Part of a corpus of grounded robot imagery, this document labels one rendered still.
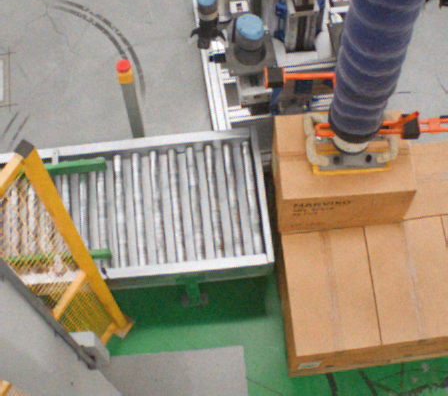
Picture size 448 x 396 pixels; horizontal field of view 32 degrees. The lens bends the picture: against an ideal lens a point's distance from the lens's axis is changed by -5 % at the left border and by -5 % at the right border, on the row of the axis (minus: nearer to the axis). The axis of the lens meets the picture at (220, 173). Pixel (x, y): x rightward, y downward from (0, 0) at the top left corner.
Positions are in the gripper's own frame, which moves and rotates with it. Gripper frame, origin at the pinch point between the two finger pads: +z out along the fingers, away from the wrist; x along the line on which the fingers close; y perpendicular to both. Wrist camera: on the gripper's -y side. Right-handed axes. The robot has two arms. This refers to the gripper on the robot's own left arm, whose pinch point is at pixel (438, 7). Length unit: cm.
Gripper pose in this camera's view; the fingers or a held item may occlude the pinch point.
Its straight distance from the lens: 332.2
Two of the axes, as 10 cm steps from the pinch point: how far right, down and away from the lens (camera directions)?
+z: 0.2, 4.1, 9.1
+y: 1.5, 9.0, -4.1
